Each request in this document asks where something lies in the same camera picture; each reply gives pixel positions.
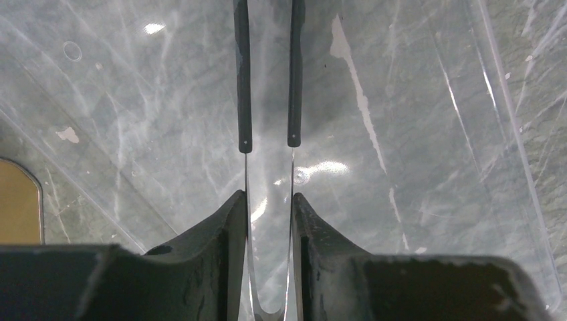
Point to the clear plastic tray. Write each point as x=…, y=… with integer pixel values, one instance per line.
x=126, y=112

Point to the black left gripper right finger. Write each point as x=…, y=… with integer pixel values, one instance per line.
x=337, y=280

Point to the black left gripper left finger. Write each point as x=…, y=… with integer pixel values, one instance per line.
x=195, y=276

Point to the gold chocolate tin box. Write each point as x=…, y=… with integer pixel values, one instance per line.
x=22, y=220

